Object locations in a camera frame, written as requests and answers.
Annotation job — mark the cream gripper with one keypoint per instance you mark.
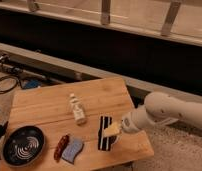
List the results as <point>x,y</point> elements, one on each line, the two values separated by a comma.
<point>111,130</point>

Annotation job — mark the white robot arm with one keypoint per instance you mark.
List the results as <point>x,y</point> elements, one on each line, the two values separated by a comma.
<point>158,109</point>

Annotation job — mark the translucent ceramic cup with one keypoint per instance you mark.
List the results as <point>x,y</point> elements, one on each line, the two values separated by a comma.
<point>113,139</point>

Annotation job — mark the brown red eraser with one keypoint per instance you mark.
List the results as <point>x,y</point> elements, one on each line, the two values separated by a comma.
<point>60,147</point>

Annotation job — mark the small white bottle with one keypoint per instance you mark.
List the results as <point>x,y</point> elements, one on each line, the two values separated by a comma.
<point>77,109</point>

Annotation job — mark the blue sponge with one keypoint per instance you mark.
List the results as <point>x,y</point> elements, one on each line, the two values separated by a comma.
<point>72,150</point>

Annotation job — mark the blue object on floor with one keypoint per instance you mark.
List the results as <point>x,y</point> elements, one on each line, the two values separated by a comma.
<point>31,84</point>

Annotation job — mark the black patterned plate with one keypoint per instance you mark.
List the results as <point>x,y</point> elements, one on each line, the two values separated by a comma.
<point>23,146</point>

